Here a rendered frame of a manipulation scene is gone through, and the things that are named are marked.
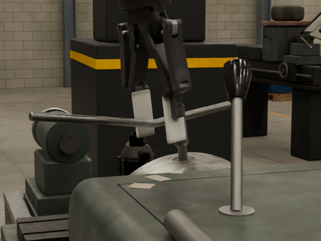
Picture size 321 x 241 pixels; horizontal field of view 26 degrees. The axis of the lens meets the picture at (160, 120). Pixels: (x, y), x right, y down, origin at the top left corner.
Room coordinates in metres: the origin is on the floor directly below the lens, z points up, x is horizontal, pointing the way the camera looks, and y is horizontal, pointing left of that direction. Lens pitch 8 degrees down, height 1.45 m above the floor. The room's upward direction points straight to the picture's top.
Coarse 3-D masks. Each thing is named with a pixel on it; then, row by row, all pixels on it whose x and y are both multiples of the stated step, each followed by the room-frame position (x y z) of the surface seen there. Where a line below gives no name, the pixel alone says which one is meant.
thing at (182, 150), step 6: (186, 126) 1.03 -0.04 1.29; (186, 132) 1.03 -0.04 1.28; (186, 138) 1.03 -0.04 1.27; (174, 144) 1.03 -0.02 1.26; (180, 144) 1.02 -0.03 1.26; (186, 144) 1.03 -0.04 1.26; (180, 150) 1.03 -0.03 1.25; (186, 150) 1.03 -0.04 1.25; (180, 156) 1.03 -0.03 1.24; (186, 156) 1.03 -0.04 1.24
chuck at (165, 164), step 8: (192, 152) 1.09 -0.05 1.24; (160, 160) 1.05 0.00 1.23; (168, 160) 1.04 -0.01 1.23; (192, 160) 1.02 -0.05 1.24; (200, 160) 1.02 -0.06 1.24; (208, 160) 1.02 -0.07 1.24; (216, 160) 1.03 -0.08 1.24; (224, 160) 1.06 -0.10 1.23; (144, 168) 1.04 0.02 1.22; (152, 168) 1.03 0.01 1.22; (160, 168) 1.01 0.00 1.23; (168, 168) 1.00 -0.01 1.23; (176, 168) 0.99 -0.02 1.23
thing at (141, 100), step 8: (136, 96) 1.04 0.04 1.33; (144, 96) 1.05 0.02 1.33; (136, 104) 1.04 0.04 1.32; (144, 104) 1.05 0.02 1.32; (136, 112) 1.04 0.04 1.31; (144, 112) 1.04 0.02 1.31; (136, 128) 1.04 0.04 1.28; (144, 128) 1.04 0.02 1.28; (152, 128) 1.05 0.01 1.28; (144, 136) 1.04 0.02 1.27
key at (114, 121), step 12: (204, 108) 1.06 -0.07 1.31; (216, 108) 1.07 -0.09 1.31; (228, 108) 1.08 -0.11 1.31; (36, 120) 0.90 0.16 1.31; (48, 120) 0.91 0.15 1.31; (60, 120) 0.92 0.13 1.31; (72, 120) 0.93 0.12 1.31; (84, 120) 0.94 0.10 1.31; (96, 120) 0.95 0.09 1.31; (108, 120) 0.96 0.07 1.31; (120, 120) 0.97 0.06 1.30; (132, 120) 0.98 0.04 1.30; (144, 120) 0.99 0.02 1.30; (156, 120) 1.01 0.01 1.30
